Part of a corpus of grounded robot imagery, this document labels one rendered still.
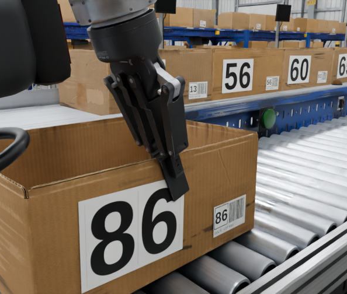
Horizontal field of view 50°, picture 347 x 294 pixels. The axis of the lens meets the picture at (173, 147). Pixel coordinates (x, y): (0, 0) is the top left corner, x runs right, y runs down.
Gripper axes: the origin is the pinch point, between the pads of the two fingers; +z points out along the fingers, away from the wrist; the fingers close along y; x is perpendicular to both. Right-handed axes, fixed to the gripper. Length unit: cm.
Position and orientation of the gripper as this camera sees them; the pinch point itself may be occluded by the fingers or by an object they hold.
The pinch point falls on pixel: (170, 172)
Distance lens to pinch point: 49.2
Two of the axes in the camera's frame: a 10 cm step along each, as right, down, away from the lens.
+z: 2.6, 8.5, 4.6
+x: 7.1, -4.9, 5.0
